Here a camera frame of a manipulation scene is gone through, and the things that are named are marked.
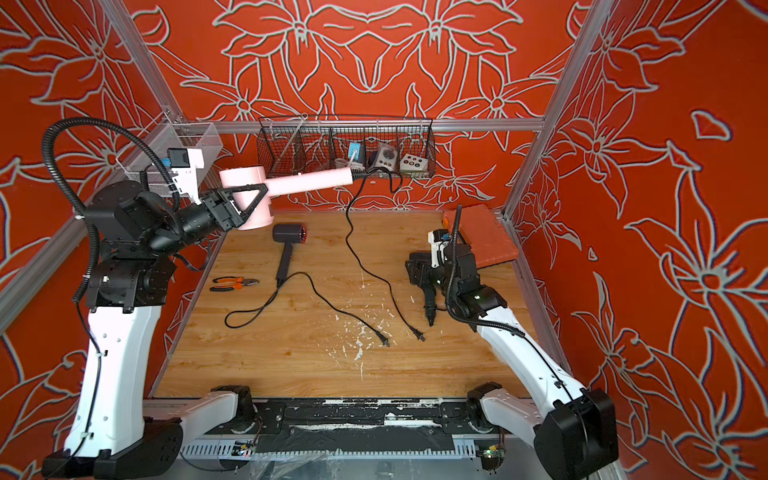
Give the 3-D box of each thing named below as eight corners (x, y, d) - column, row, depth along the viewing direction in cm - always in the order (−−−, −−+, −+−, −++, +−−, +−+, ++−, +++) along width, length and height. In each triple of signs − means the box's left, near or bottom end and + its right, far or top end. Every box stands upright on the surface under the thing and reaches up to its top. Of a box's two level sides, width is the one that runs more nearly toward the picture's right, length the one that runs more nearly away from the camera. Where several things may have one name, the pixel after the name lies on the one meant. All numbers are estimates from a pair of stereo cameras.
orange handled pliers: (214, 290, 100) (210, 285, 98) (218, 281, 103) (214, 276, 100) (255, 290, 100) (252, 285, 98) (258, 281, 103) (255, 276, 100)
